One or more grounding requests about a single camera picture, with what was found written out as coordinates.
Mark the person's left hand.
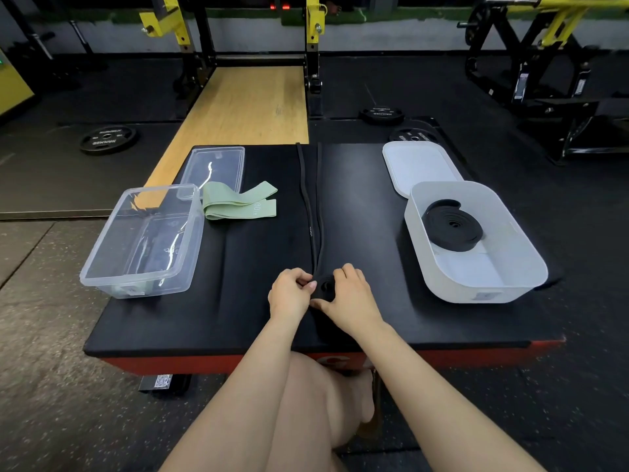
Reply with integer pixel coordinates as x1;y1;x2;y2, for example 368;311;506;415
267;267;318;326

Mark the person's right hand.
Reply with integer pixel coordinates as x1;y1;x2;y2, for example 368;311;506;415
309;263;388;341

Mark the thin black resistance band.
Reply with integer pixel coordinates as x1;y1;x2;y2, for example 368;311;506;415
295;142;341;304

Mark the wide black resistance band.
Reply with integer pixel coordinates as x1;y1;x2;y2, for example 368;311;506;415
421;199;485;253

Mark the clear plastic container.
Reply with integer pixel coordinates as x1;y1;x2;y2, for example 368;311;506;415
79;184;206;300

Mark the white plastic bin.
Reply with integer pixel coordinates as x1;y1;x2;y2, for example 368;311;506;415
404;180;550;305

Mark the person's left forearm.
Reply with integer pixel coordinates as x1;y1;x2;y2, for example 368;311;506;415
159;317;301;472

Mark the person's right forearm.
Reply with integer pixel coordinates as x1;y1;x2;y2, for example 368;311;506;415
358;323;550;472

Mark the person's left leg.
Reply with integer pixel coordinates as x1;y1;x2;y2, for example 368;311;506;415
265;352;376;472

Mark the black plyo platform red side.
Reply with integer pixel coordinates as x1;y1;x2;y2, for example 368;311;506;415
83;142;567;377

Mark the brown sandal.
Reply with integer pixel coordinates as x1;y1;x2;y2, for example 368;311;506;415
355;369;385;441

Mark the clear plastic lid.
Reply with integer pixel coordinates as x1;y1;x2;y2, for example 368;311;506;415
175;146;246;201

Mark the white plastic lid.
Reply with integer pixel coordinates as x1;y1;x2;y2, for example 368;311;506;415
381;140;465;199

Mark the black weight plate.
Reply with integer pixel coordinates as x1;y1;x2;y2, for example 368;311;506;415
389;127;441;144
358;106;406;127
78;125;139;157

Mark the wooden lifting platform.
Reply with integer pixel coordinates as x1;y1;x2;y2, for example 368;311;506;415
133;66;311;210

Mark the yellow black squat rack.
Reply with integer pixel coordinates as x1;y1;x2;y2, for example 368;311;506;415
138;0;328;119

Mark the yellow black exercise machine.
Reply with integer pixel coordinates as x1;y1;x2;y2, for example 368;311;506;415
456;0;629;167

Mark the black upright bar holder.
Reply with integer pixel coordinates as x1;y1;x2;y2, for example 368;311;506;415
67;20;109;72

